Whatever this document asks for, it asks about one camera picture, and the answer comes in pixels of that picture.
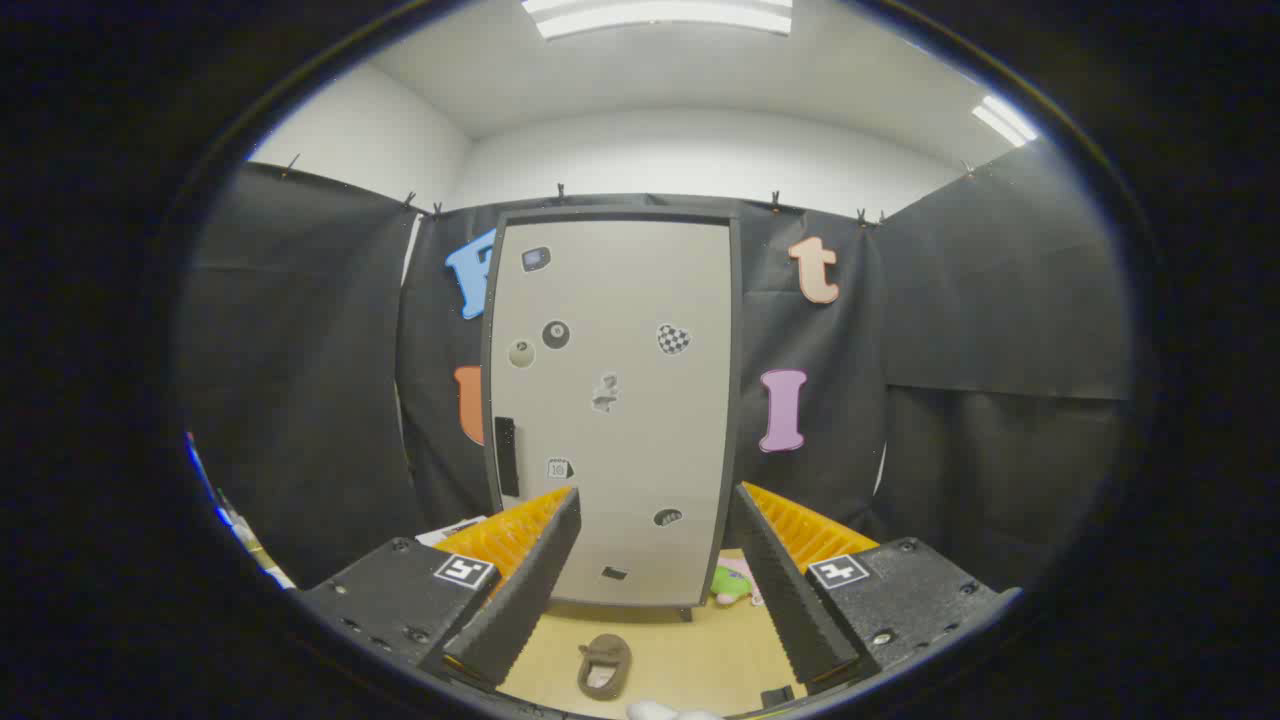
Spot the beige shoe cabinet door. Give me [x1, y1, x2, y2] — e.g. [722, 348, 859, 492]
[492, 220, 736, 609]

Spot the black door handle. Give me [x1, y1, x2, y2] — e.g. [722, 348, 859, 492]
[495, 417, 521, 498]

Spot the small ceiling light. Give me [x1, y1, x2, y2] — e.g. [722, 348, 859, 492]
[972, 95, 1041, 148]

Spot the blue and white clutter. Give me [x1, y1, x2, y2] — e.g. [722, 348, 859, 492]
[183, 430, 298, 591]

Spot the grey shoe cabinet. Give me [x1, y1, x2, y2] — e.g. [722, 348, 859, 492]
[482, 205, 743, 621]

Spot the brown fuzzy shoe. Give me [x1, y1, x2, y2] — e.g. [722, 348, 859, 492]
[577, 633, 633, 701]

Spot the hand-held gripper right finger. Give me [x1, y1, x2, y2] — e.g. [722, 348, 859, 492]
[727, 482, 1023, 698]

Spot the green and pink plush toy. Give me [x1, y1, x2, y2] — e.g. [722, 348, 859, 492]
[710, 558, 766, 608]

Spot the black backdrop cloth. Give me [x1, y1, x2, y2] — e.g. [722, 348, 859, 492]
[180, 140, 1136, 591]

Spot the row of black clips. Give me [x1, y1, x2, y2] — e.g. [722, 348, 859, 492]
[283, 153, 976, 226]

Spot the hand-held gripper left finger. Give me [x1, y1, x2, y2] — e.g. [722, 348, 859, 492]
[300, 487, 583, 693]

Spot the long ceiling light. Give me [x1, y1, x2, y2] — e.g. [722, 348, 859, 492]
[520, 0, 794, 39]

